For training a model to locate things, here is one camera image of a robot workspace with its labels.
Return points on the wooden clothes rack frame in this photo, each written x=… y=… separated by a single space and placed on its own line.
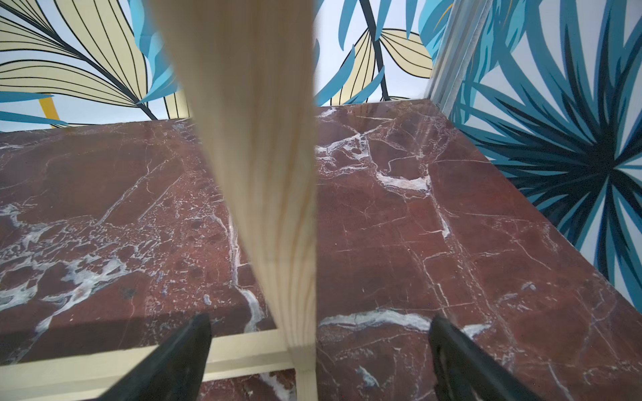
x=175 y=176

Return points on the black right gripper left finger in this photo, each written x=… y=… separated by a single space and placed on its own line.
x=173 y=371

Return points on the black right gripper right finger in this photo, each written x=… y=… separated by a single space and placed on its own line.
x=465 y=372

